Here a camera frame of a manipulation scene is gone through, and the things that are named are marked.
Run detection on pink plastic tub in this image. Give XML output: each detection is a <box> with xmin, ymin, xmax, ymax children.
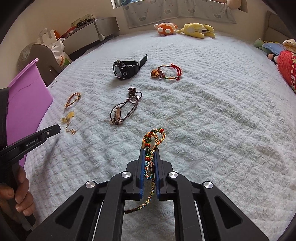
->
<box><xmin>6</xmin><ymin>58</ymin><xmax>54</xmax><ymax>167</ymax></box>

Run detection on red patterned pillow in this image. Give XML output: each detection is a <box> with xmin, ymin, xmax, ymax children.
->
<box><xmin>277</xmin><ymin>51</ymin><xmax>296</xmax><ymax>92</ymax></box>

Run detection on grey garment on chair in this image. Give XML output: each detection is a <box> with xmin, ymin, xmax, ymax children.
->
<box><xmin>17</xmin><ymin>43</ymin><xmax>34</xmax><ymax>72</ymax></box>

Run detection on white quilted bed blanket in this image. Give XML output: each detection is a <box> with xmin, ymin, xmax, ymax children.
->
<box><xmin>25</xmin><ymin>31</ymin><xmax>295</xmax><ymax>240</ymax></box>

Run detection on gold chain with charm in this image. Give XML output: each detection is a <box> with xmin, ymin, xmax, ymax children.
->
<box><xmin>61</xmin><ymin>111</ymin><xmax>76</xmax><ymax>135</ymax></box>

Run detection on red string bell bracelet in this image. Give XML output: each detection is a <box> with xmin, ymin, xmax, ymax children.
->
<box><xmin>150</xmin><ymin>63</ymin><xmax>183</xmax><ymax>81</ymax></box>

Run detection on red gold woven bracelet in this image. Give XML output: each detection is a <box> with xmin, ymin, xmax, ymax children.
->
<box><xmin>64</xmin><ymin>92</ymin><xmax>82</xmax><ymax>110</ymax></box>

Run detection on grey brown chair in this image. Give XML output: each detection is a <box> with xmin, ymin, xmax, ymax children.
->
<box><xmin>27</xmin><ymin>44</ymin><xmax>62</xmax><ymax>87</ymax></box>

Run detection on small panda plush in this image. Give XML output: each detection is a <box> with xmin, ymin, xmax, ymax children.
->
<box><xmin>266</xmin><ymin>54</ymin><xmax>278</xmax><ymax>65</ymax></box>

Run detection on toy car on desk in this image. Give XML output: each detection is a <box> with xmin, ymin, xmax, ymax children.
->
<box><xmin>76</xmin><ymin>18</ymin><xmax>92</xmax><ymax>28</ymax></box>

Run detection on orange white plush toy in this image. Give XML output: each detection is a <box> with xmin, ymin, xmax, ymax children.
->
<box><xmin>154</xmin><ymin>23</ymin><xmax>178</xmax><ymax>36</ymax></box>

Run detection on yellow plush toy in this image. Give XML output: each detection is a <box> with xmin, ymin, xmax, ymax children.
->
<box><xmin>177</xmin><ymin>23</ymin><xmax>215</xmax><ymax>39</ymax></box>

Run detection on grey patterned window cloth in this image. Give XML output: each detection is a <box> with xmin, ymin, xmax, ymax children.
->
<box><xmin>122</xmin><ymin>1</ymin><xmax>236</xmax><ymax>29</ymax></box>

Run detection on left hand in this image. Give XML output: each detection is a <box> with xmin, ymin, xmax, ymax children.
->
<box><xmin>1</xmin><ymin>166</ymin><xmax>36</xmax><ymax>222</ymax></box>

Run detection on white plastic bag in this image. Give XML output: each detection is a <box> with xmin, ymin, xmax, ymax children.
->
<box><xmin>50</xmin><ymin>38</ymin><xmax>72</xmax><ymax>69</ymax></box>

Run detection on grey bedside desk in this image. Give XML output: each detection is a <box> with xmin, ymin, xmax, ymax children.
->
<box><xmin>63</xmin><ymin>16</ymin><xmax>119</xmax><ymax>55</ymax></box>

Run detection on black wrist watch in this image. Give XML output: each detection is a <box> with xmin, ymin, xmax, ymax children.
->
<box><xmin>112</xmin><ymin>55</ymin><xmax>147</xmax><ymax>80</ymax></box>

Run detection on green blue plush toys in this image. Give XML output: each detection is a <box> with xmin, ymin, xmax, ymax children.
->
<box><xmin>253</xmin><ymin>39</ymin><xmax>285</xmax><ymax>55</ymax></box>

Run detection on white paper bag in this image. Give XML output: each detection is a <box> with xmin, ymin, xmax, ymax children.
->
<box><xmin>37</xmin><ymin>28</ymin><xmax>57</xmax><ymax>46</ymax></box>

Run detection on brown leather cord bracelet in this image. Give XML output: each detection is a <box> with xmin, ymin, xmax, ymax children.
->
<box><xmin>109</xmin><ymin>87</ymin><xmax>143</xmax><ymax>126</ymax></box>

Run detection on rainbow braided cord bracelet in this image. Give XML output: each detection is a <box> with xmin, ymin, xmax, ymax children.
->
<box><xmin>124</xmin><ymin>127</ymin><xmax>167</xmax><ymax>214</ymax></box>

